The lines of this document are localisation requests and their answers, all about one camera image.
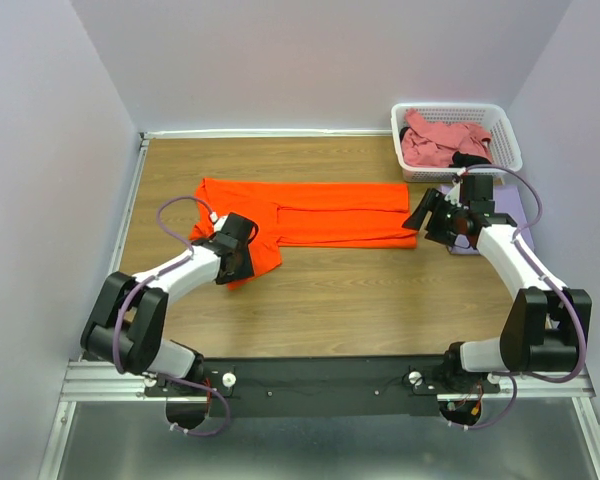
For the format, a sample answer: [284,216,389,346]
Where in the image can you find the pink t-shirt in basket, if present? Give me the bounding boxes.
[398,109,495,170]

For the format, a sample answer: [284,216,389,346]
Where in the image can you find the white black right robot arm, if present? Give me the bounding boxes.
[403,172,592,392]

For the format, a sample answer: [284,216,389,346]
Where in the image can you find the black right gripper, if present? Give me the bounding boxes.
[401,187,467,247]

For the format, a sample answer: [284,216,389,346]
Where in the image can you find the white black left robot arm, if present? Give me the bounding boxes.
[80,213,259,395]

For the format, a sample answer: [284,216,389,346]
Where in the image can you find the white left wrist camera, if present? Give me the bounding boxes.
[212,215,228,233]

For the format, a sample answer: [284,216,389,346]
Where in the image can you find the white plastic laundry basket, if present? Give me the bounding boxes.
[390,102,523,183]

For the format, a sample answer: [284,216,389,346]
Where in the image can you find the orange t-shirt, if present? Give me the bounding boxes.
[195,178,417,277]

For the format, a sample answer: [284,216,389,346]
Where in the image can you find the aluminium frame rail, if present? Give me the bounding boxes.
[42,133,600,479]

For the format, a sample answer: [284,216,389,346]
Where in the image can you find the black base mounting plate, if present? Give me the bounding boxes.
[144,355,500,431]

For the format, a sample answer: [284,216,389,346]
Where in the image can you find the folded lavender t-shirt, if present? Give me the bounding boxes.
[447,185,527,255]

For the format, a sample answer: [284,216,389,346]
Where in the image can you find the black garment in basket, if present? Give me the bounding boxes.
[397,127,495,170]

